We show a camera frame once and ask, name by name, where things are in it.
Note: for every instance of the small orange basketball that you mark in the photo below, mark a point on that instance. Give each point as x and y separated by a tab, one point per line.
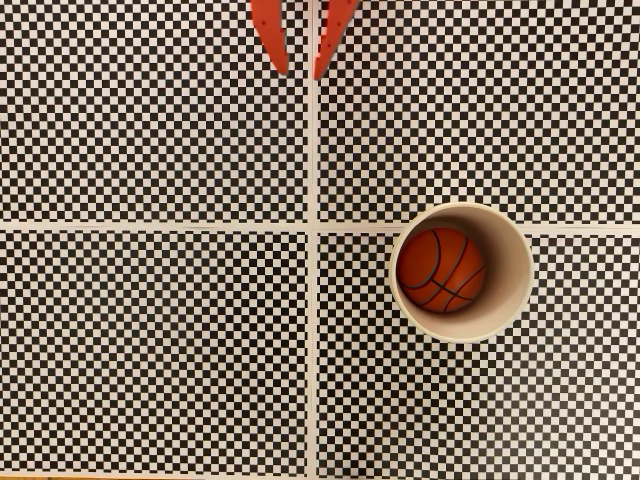
440	270

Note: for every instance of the cream paper cup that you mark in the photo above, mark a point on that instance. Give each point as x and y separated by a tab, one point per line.
510	280

